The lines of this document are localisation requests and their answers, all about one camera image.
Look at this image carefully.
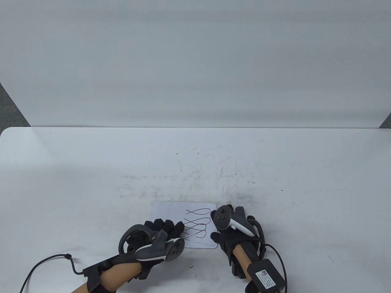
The grey white right hand controller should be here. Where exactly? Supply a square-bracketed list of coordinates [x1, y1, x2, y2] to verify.
[214, 205, 265, 248]

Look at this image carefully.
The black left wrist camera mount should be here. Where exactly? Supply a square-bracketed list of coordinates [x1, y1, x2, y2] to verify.
[83, 255, 135, 293]

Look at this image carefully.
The small white whiteboard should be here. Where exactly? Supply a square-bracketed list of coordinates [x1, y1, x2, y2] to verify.
[153, 202, 218, 249]

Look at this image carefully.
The person's right hand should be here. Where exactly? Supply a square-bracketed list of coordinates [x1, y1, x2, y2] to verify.
[210, 206, 266, 268]

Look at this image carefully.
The person's right forearm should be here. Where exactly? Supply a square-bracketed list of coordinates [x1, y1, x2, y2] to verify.
[234, 244, 255, 275]

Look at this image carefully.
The white backdrop panel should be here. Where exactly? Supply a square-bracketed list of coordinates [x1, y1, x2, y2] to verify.
[0, 0, 391, 128]

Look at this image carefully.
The person's left hand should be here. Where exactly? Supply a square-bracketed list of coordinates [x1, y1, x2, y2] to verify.
[122, 219, 185, 280]

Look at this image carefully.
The person's left forearm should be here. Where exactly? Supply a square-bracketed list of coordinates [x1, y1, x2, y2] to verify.
[73, 261, 143, 293]

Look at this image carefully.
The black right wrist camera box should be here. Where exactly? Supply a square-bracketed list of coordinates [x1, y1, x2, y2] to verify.
[246, 259, 286, 293]

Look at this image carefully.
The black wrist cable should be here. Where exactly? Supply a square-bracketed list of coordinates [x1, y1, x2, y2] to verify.
[20, 254, 85, 293]
[265, 244, 288, 293]

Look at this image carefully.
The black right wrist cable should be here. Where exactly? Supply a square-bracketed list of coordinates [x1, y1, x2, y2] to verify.
[265, 244, 288, 293]

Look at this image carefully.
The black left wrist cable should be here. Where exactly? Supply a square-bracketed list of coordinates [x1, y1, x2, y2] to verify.
[20, 254, 85, 293]

